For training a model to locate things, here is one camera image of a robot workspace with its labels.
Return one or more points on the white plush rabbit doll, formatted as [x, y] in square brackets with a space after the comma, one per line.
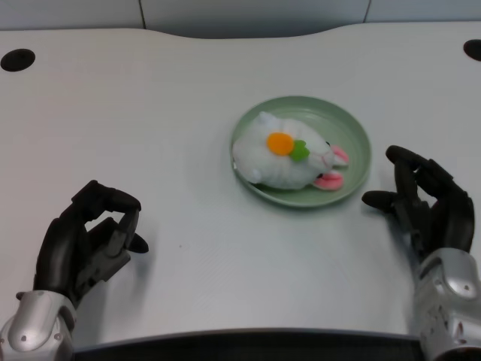
[278, 165]

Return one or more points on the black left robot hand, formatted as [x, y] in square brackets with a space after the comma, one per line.
[71, 255]

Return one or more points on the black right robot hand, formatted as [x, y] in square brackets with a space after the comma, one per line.
[447, 214]

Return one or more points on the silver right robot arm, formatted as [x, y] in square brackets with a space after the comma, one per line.
[449, 301]

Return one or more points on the green round plate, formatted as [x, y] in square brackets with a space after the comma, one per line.
[349, 131]

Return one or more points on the black robot torso edge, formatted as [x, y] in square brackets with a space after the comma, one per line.
[244, 346]

